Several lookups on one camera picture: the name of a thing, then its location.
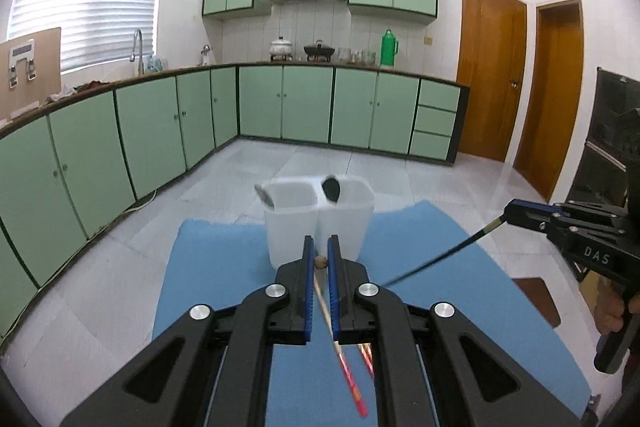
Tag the black panel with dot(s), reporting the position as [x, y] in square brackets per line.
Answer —
[605, 127]

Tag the group of glass jars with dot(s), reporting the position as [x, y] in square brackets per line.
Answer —
[356, 57]

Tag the white plastic utensil holder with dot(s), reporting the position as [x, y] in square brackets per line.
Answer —
[292, 232]

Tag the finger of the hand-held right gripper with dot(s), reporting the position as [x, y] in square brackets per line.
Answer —
[527, 216]

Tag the metal faucet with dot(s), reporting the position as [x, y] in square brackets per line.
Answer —
[135, 52]

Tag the white device on cardboard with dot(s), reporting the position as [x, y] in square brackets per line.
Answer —
[22, 57]

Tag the cloth on counter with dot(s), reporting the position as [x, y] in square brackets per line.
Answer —
[92, 86]

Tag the blue bottles by sink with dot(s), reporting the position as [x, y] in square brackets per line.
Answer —
[156, 65]

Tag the white pot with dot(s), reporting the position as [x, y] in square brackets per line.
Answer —
[280, 48]

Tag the brown cardboard box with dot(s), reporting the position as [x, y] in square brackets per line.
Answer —
[47, 72]

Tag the black chopstick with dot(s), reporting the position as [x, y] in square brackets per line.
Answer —
[440, 257]

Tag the green thermos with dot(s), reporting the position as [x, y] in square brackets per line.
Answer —
[387, 49]

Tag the black wok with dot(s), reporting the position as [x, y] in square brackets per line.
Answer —
[319, 52]

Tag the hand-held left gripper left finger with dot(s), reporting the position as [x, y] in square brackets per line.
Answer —
[308, 287]

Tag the wooden door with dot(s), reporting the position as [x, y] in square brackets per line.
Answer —
[550, 97]
[487, 72]

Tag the wooden chopstick with red end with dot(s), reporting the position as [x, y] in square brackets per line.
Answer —
[368, 359]
[351, 379]

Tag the green lower kitchen cabinets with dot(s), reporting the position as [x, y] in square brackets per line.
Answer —
[150, 127]

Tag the blue mat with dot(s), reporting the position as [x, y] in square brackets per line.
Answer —
[210, 267]

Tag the person's right hand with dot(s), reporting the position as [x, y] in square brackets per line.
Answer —
[611, 312]

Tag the grey spoon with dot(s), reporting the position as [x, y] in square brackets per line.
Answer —
[265, 197]

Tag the black spoon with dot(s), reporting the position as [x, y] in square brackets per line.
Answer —
[331, 189]

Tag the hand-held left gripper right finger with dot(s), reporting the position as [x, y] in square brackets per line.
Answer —
[333, 292]

